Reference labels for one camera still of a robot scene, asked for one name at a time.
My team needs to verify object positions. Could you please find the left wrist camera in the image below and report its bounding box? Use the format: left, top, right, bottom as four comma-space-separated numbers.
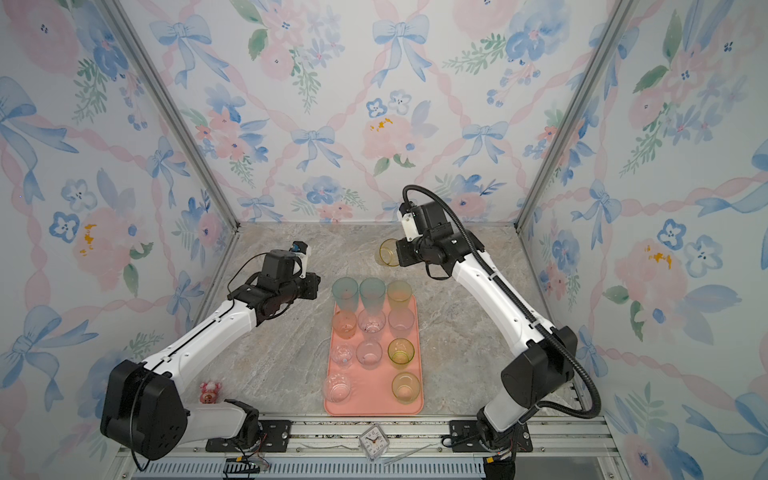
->
290, 240, 311, 278

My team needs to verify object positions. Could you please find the left corner aluminium post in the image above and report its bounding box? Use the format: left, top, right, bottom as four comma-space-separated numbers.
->
95, 0, 240, 231

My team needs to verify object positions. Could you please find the pink tinted glass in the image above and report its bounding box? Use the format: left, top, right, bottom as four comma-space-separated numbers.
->
332, 310, 358, 340

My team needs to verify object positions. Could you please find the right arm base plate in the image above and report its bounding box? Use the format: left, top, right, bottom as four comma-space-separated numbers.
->
441, 420, 533, 455

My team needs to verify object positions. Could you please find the clear textured cup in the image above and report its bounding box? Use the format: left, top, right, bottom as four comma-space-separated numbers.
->
356, 339, 383, 370

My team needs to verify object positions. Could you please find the amber yellow cup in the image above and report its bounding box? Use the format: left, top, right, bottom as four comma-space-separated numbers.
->
375, 238, 399, 267

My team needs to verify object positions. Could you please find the pink bear figurine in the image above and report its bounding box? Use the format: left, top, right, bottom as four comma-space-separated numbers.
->
199, 381, 222, 405

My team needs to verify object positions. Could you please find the small clear glass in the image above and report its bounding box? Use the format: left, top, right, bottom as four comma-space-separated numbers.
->
330, 342, 356, 369

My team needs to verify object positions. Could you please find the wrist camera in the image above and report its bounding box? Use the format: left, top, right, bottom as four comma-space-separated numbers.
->
399, 202, 454, 242
290, 240, 311, 278

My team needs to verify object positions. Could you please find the teal textured cup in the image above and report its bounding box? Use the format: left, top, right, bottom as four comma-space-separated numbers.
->
359, 277, 387, 314
332, 277, 359, 313

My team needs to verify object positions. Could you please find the clear pinkish cup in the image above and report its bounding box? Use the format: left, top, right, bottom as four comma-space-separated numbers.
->
388, 308, 416, 338

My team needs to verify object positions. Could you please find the small white clock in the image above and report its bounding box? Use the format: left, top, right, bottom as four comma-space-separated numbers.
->
358, 424, 390, 461

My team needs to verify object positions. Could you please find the yellow green cup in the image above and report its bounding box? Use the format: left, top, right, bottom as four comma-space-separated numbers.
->
387, 280, 413, 311

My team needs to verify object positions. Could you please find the clear frosted cup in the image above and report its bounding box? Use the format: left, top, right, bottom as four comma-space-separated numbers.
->
323, 373, 352, 403

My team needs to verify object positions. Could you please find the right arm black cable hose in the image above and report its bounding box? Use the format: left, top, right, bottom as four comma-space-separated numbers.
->
401, 184, 602, 420

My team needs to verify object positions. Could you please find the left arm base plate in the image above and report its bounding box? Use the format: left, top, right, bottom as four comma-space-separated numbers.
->
205, 419, 292, 453

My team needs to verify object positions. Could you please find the corner aluminium post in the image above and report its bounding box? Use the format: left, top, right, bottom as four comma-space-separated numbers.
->
515, 0, 636, 234
95, 0, 240, 231

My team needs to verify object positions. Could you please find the bright green glass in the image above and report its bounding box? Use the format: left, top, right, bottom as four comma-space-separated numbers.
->
387, 338, 415, 369

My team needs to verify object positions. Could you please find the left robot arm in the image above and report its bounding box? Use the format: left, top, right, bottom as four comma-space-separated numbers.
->
100, 241, 321, 461

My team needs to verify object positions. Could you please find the pink rectangular tray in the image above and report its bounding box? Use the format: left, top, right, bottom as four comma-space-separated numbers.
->
322, 298, 425, 417

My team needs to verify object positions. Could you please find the right corner aluminium post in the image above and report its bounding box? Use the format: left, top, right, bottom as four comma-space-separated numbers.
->
515, 0, 636, 234

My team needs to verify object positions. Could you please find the aluminium front rail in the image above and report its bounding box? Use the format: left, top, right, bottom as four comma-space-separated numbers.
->
105, 415, 629, 479

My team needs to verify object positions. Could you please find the light green textured cup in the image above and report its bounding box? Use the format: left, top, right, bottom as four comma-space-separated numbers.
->
391, 372, 421, 404

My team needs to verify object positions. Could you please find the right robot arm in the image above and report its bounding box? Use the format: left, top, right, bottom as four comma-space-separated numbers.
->
396, 233, 591, 434

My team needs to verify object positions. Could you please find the clear glass column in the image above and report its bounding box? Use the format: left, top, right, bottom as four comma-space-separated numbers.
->
357, 309, 387, 339

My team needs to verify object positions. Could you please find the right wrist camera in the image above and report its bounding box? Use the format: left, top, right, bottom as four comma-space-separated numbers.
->
399, 202, 454, 242

